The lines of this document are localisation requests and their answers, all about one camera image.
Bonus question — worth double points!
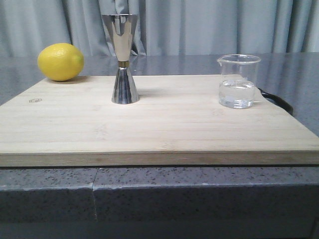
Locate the clear glass beaker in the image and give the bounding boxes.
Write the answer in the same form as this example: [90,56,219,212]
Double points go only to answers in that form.
[217,54,261,109]

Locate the silver double jigger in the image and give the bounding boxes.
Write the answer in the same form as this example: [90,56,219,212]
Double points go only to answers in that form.
[102,14,139,105]

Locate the light wooden cutting board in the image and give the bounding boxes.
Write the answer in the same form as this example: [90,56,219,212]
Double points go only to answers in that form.
[0,75,319,167]

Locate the grey curtain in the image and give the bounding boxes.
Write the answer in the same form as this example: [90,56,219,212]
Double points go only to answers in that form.
[0,0,319,57]

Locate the yellow lemon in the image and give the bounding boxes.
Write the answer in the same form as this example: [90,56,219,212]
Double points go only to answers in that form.
[37,43,84,81]

